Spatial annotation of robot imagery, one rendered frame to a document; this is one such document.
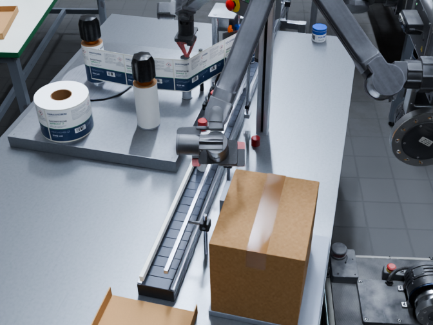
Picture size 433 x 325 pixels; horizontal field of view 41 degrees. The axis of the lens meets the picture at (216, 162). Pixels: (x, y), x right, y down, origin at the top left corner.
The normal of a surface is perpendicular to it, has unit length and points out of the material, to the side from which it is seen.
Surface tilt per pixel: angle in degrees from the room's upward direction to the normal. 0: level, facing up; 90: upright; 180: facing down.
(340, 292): 0
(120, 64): 90
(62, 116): 90
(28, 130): 0
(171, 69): 90
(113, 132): 0
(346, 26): 52
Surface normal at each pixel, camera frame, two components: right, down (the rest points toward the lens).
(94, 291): -0.01, -0.78
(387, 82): -0.06, -0.01
